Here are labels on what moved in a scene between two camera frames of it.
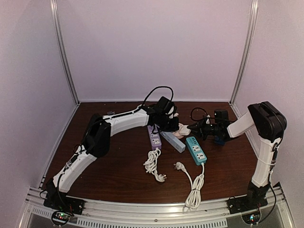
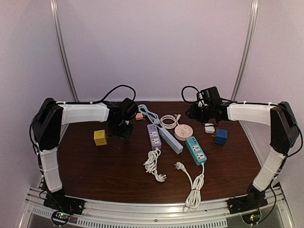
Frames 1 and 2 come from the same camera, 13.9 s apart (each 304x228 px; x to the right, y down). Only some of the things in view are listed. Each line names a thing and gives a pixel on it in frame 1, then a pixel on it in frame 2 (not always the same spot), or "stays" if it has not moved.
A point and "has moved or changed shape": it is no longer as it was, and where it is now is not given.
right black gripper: x=199 y=128 -> x=193 y=111
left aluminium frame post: x=62 y=47 stays
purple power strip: x=155 y=137 stays
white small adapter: x=183 y=130 has moved or changed shape
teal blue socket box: x=197 y=152 stays
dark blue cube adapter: x=219 y=141 stays
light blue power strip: x=173 y=141 has moved or changed shape
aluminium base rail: x=277 y=213 stays
